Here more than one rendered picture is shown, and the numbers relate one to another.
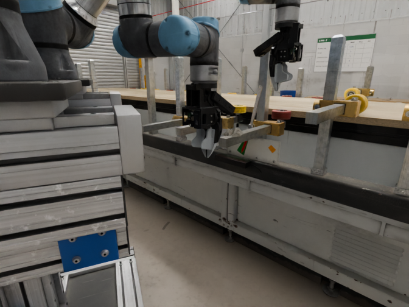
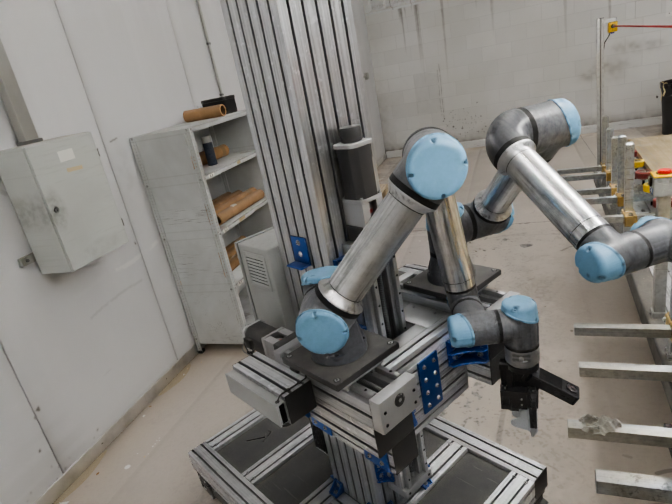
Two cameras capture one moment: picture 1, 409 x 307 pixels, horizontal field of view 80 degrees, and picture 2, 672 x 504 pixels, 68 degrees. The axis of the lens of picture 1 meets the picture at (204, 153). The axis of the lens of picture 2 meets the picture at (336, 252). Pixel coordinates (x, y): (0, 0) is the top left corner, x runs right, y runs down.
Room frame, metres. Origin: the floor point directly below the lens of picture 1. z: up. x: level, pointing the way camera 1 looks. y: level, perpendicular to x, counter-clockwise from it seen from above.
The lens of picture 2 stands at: (0.05, -0.81, 1.73)
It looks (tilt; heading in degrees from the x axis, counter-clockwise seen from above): 20 degrees down; 73
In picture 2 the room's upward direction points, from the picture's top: 11 degrees counter-clockwise
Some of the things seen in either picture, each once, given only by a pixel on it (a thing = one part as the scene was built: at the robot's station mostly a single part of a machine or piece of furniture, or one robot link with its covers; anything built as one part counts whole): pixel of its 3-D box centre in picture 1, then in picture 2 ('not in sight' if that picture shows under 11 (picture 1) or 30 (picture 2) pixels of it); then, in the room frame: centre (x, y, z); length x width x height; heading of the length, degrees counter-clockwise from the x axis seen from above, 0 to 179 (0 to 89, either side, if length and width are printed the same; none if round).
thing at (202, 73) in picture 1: (204, 75); (522, 353); (0.68, 0.00, 1.05); 0.08 x 0.08 x 0.05
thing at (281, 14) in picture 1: (286, 17); not in sight; (0.89, -0.27, 1.23); 0.08 x 0.08 x 0.05
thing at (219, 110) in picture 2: not in sight; (204, 113); (0.43, 2.88, 1.59); 0.30 x 0.08 x 0.08; 141
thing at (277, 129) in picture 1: (266, 127); not in sight; (1.00, -0.26, 0.85); 0.13 x 0.06 x 0.05; 48
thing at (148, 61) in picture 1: (150, 97); (660, 257); (1.52, 0.33, 0.93); 0.05 x 0.04 x 0.45; 48
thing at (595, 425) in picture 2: (234, 130); (599, 421); (0.80, -0.10, 0.87); 0.09 x 0.07 x 0.02; 138
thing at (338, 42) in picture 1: (327, 111); not in sight; (0.85, -0.43, 0.93); 0.03 x 0.03 x 0.48; 48
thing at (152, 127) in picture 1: (176, 123); (653, 331); (1.27, 0.15, 0.81); 0.43 x 0.03 x 0.04; 138
